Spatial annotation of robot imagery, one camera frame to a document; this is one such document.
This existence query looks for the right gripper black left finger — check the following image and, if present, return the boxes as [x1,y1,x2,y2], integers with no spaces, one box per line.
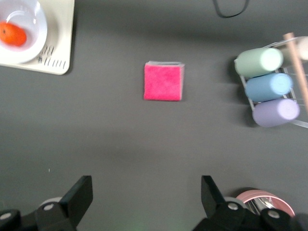
[0,175,93,231]

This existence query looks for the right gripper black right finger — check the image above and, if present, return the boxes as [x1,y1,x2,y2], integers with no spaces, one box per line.
[193,175,299,231]

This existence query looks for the orange fruit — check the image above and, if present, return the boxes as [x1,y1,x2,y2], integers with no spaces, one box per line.
[0,21,27,47]

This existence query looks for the white round plate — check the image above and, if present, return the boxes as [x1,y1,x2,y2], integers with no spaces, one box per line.
[0,0,48,64]

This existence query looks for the pink bowl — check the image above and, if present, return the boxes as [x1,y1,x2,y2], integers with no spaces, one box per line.
[235,188,296,218]

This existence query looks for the purple cup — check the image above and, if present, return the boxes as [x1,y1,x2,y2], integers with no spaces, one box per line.
[252,98,301,128]

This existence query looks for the blue cup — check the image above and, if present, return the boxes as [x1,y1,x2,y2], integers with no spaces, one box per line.
[244,73,294,103]

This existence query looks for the folded pink cloth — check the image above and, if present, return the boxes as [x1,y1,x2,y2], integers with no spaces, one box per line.
[143,61,185,102]

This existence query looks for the light green cup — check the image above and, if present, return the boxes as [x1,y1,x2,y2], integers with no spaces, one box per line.
[233,47,284,78]

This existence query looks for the cream tray with bear print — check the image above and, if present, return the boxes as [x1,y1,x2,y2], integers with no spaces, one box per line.
[0,0,76,75]

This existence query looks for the beige cup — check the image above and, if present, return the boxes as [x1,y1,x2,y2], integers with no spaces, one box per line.
[280,36,308,68]

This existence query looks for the white wire cup rack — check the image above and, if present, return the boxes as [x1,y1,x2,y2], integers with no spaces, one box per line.
[237,32,308,129]

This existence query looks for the black cable loop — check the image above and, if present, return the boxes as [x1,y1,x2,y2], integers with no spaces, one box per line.
[212,0,250,18]

